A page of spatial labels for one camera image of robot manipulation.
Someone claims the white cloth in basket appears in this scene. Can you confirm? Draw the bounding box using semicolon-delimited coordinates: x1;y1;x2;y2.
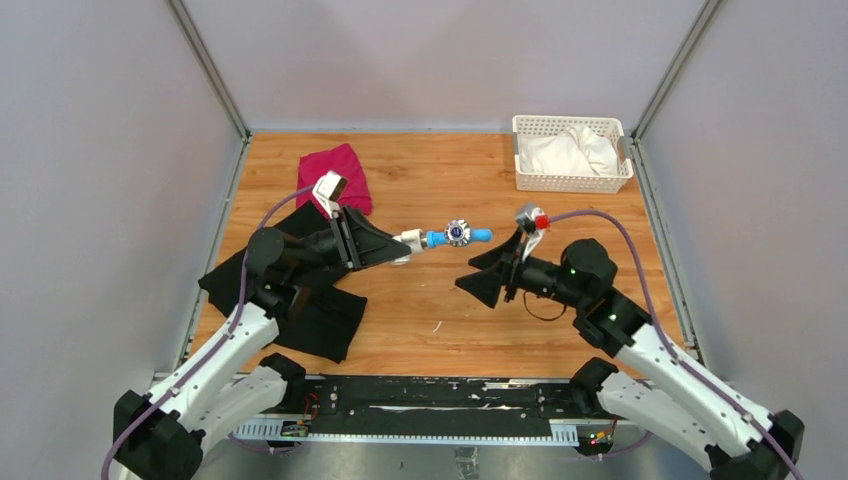
518;125;619;177

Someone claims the blue water faucet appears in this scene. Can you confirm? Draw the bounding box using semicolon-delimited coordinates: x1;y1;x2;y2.
424;219;494;248

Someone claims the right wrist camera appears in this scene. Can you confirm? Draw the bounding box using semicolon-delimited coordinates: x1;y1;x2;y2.
514;202;550;261

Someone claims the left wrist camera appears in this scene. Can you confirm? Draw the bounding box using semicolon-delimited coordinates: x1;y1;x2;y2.
312;170;348;219

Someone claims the magenta cloth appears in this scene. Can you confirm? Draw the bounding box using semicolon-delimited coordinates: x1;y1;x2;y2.
295;142;374;217

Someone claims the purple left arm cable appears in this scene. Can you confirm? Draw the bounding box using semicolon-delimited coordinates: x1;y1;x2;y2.
100;185;319;480

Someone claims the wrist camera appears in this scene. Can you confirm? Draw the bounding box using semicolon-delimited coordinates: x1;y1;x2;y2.
312;170;348;219
514;202;550;261

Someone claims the white plastic basket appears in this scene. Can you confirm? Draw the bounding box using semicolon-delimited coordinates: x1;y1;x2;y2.
512;115;634;194

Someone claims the black cloth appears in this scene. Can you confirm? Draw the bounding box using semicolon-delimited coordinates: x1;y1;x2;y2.
198;202;367;363

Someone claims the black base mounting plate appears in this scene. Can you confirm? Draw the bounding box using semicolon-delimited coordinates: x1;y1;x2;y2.
267;375;613;439

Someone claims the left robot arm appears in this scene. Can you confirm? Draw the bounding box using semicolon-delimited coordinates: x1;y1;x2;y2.
101;207;428;479

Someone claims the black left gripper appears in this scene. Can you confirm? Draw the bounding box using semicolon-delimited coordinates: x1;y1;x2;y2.
286;205;414;280

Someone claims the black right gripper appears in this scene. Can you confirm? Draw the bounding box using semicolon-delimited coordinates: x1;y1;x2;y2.
455;227;588;310

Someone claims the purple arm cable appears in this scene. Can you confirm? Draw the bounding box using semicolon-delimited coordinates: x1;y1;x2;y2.
100;185;319;480
548;209;806;480

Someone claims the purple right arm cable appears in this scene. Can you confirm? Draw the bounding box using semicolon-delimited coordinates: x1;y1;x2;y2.
548;209;806;480

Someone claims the aluminium frame rail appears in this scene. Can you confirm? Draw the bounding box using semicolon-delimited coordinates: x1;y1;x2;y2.
142;372;747;446

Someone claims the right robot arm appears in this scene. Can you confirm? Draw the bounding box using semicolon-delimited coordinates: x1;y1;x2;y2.
455;230;805;479

